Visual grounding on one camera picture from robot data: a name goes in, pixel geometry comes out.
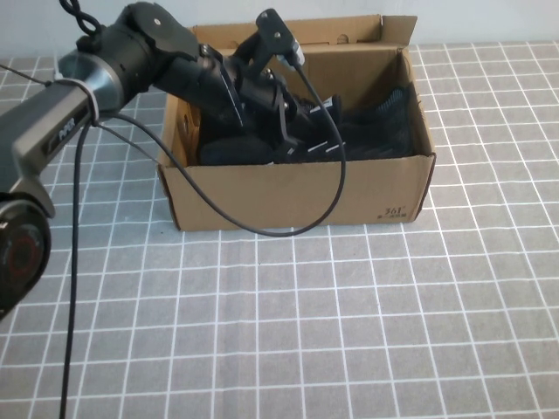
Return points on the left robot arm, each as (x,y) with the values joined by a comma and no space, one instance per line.
(43,131)

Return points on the white zip tie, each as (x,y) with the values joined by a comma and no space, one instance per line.
(91,102)

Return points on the brown cardboard shoe box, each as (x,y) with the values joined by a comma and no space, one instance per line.
(284,196)

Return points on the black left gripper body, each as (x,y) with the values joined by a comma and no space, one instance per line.
(222,100)

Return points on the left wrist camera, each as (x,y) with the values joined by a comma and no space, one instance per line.
(275,30)

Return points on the grey checked tablecloth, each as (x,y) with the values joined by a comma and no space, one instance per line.
(349,327)

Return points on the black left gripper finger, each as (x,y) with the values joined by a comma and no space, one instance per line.
(294,153)
(308,115)

